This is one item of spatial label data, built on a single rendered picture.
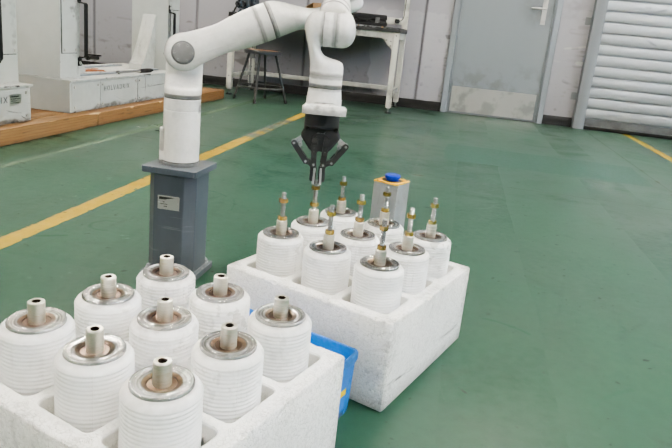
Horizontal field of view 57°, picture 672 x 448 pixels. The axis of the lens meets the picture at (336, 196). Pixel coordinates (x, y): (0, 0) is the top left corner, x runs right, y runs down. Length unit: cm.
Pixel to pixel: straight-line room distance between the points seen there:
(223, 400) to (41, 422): 22
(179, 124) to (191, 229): 27
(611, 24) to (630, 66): 43
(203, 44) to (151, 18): 345
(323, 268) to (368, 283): 10
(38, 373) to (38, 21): 313
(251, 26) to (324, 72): 32
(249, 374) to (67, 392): 22
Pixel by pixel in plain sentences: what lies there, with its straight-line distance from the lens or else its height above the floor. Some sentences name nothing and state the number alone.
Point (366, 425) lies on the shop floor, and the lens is 117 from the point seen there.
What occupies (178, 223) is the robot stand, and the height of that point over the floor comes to 16.
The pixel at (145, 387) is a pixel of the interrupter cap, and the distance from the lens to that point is 77.
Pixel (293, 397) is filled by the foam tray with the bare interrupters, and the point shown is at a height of 18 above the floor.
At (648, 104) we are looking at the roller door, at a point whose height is 30.
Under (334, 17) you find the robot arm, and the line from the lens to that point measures 130.
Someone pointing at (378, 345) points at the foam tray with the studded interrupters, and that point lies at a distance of 115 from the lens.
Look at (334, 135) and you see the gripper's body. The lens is 134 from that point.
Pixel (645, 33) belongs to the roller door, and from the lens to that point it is 653.
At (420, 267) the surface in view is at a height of 23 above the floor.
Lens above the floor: 67
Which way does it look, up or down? 15 degrees down
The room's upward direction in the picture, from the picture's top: 6 degrees clockwise
